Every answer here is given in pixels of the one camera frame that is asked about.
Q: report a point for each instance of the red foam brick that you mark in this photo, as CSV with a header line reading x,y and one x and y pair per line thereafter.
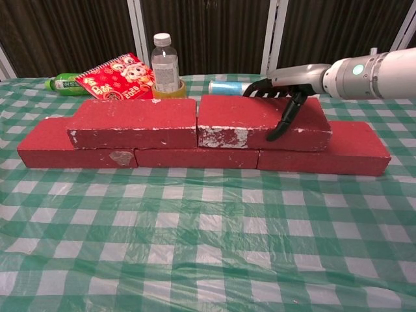
x,y
48,152
195,159
247,115
351,152
136,117

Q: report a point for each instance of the clear water bottle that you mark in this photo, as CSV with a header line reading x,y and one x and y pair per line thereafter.
x,y
165,65

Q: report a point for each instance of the white partition frame post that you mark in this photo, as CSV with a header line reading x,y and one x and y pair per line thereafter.
x,y
273,35
138,32
398,29
6,65

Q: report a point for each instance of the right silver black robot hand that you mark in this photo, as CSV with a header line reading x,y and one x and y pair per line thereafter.
x,y
299,76

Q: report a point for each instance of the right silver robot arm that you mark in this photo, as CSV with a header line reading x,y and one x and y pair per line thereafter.
x,y
373,74

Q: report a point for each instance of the green checkered tablecloth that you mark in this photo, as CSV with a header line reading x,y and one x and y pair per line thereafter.
x,y
195,234

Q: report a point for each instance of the red spiral desk calendar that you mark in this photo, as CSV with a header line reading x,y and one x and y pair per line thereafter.
x,y
113,81

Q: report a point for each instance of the green plastic bottle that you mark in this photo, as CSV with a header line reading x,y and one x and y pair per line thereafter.
x,y
65,85

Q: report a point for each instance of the plastic bag roll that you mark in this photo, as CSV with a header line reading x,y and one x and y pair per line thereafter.
x,y
224,88

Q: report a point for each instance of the yellow tape roll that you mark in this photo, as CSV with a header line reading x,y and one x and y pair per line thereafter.
x,y
169,94

